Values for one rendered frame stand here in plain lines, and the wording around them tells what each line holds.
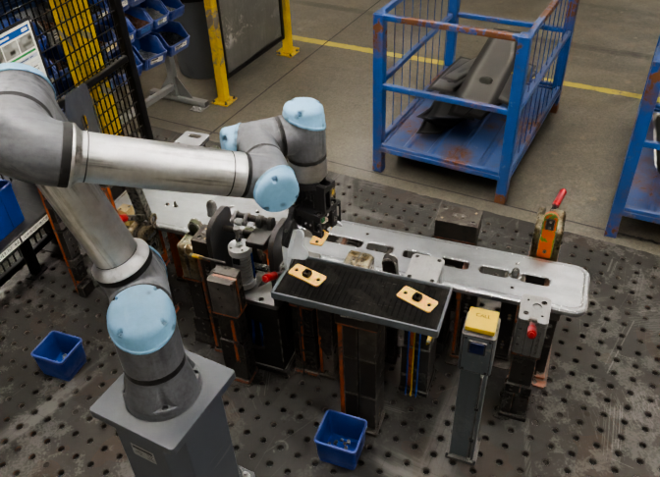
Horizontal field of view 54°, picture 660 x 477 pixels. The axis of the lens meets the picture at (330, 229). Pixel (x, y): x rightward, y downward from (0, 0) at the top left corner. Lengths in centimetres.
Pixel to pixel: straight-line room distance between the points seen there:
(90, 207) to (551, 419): 124
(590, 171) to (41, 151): 347
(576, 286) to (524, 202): 202
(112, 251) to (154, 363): 22
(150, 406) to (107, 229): 34
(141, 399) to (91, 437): 58
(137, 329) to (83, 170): 32
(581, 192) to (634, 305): 177
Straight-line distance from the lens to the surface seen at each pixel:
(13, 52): 224
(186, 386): 130
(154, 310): 120
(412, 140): 386
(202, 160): 103
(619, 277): 228
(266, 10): 514
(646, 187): 374
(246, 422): 178
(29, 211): 210
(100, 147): 100
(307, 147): 120
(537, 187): 386
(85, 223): 120
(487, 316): 138
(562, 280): 174
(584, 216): 371
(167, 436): 130
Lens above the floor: 214
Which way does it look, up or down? 38 degrees down
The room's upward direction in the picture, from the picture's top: 3 degrees counter-clockwise
